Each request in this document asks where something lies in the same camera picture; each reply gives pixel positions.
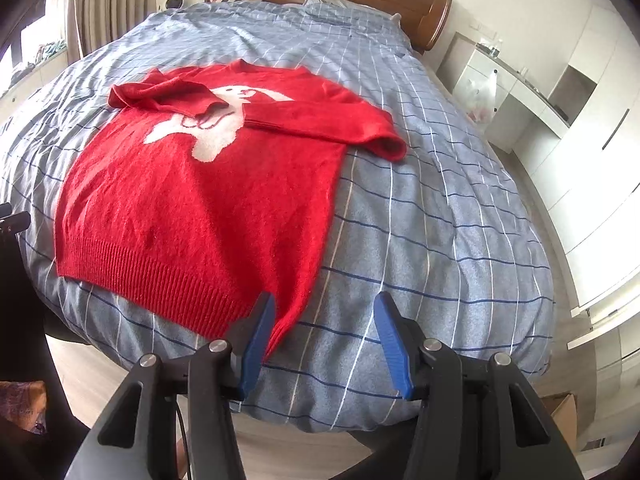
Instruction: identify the white wardrobe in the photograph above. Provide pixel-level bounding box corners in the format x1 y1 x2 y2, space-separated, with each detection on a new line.
516 6 639 308

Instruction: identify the beige curtain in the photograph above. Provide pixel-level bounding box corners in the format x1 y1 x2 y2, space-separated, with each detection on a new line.
66 0 156 63

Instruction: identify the clear plastic bag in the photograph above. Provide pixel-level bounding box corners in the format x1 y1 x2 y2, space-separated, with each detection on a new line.
461 73 498 125

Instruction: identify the cardboard box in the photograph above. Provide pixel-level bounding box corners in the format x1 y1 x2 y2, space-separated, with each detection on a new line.
541 392 578 452

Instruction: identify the red knit sweater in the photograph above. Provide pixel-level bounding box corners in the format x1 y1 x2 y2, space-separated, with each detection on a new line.
53 60 407 348

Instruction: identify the grey plaid pillow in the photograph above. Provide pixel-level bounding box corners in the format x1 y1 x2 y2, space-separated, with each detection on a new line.
303 0 401 26

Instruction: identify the white desk with drawers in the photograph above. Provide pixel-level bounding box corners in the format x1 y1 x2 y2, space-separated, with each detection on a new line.
437 34 568 153

